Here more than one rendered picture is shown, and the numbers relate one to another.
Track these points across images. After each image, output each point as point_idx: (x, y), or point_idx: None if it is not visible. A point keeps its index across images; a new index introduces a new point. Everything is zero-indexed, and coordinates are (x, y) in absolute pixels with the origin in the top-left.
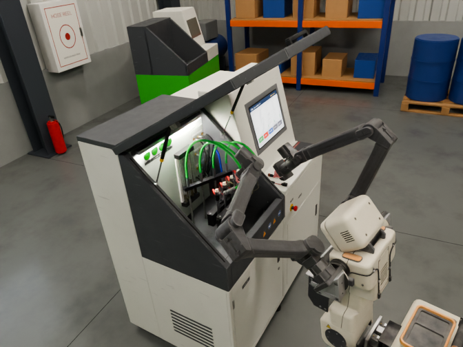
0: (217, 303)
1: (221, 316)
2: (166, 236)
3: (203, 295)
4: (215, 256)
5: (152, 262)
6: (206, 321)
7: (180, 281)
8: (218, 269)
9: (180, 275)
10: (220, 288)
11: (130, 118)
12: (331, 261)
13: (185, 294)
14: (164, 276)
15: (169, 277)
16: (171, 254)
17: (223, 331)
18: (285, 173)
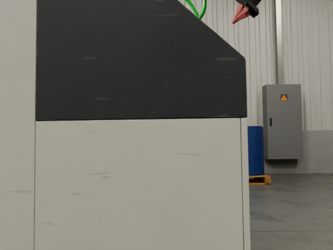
0: (218, 162)
1: (225, 197)
2: (115, 36)
3: (185, 157)
4: (223, 39)
5: (63, 123)
6: (184, 238)
7: (129, 146)
8: (227, 68)
9: (132, 128)
10: (229, 114)
11: None
12: None
13: (138, 177)
14: (87, 151)
15: (102, 148)
16: (120, 77)
17: (227, 244)
18: (253, 4)
